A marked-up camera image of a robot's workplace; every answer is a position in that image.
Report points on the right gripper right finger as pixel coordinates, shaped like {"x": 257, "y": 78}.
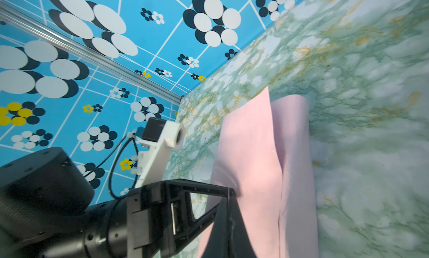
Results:
{"x": 239, "y": 243}

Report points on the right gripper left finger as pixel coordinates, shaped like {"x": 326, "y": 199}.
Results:
{"x": 218, "y": 243}

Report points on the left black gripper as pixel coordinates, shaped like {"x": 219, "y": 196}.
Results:
{"x": 166, "y": 216}

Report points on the purple wrapping paper sheet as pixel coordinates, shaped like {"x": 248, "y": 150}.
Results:
{"x": 264, "y": 155}

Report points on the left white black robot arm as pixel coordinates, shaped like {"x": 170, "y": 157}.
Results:
{"x": 46, "y": 213}

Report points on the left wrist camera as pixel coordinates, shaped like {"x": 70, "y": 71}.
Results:
{"x": 160, "y": 137}

